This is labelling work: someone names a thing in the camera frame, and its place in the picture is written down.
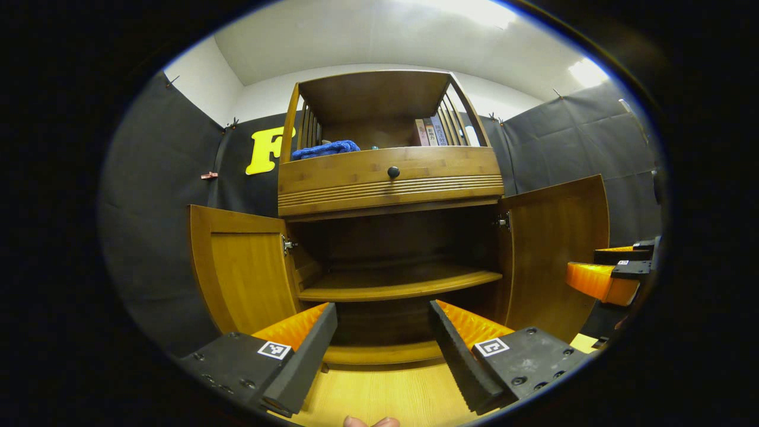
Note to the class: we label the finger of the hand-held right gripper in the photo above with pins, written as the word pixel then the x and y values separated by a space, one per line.
pixel 593 281
pixel 619 256

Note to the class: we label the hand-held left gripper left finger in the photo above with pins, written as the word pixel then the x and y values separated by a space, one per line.
pixel 299 367

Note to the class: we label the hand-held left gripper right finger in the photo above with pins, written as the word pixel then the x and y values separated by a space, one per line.
pixel 459 362

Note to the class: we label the wooden cabinet door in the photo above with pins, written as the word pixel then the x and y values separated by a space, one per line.
pixel 551 255
pixel 249 279

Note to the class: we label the wooden cabinet shelf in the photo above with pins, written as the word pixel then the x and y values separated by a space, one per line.
pixel 403 287

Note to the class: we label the metal door hinge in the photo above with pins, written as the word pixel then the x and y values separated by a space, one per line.
pixel 503 222
pixel 288 245

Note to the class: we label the wooden cabinet drawer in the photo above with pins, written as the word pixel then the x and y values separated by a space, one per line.
pixel 450 166

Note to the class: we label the black round drawer knob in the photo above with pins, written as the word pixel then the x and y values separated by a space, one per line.
pixel 394 172

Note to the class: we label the blue cloth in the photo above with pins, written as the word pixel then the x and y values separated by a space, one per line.
pixel 326 149

